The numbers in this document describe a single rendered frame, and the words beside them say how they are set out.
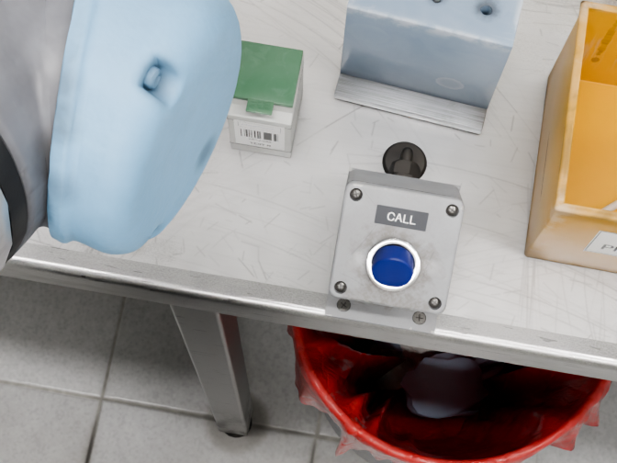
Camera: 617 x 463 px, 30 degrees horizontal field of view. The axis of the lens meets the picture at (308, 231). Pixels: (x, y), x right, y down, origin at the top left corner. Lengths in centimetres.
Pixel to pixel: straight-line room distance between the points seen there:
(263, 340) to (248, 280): 89
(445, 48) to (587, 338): 20
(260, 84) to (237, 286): 13
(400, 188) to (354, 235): 4
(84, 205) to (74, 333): 138
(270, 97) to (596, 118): 22
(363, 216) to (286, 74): 10
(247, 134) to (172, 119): 46
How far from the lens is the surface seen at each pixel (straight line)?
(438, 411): 139
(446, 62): 72
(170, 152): 28
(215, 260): 74
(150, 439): 160
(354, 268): 67
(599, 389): 119
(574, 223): 68
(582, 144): 78
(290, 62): 71
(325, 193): 75
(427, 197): 66
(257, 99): 70
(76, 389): 163
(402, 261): 66
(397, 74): 75
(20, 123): 26
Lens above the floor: 158
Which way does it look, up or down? 72 degrees down
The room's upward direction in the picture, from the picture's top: 4 degrees clockwise
